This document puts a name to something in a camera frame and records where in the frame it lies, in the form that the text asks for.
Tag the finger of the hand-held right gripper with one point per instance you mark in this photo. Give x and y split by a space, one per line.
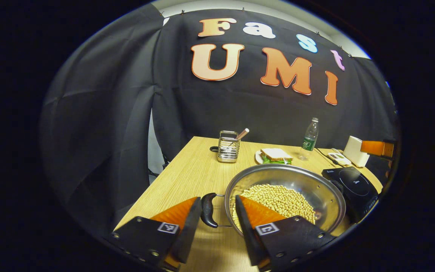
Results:
374 148

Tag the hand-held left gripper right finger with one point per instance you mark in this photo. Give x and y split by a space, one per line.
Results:
244 234

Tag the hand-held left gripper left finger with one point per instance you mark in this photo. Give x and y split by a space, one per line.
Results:
191 234

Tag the black induction cooktop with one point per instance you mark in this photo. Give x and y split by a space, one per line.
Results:
353 185

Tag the white toaster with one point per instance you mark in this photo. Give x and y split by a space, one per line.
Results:
355 151

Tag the white divided dish of beans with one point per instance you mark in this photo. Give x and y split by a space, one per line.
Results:
339 158

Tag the pile of soybeans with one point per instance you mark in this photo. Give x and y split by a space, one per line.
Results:
281 198

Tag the clear plastic water bottle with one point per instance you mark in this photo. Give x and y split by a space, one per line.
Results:
309 141

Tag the small sandwich plate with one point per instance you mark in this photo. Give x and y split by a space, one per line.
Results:
258 156

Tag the sandwich with lettuce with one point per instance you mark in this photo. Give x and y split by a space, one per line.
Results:
276 154

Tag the pink stick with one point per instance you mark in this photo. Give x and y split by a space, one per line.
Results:
243 133

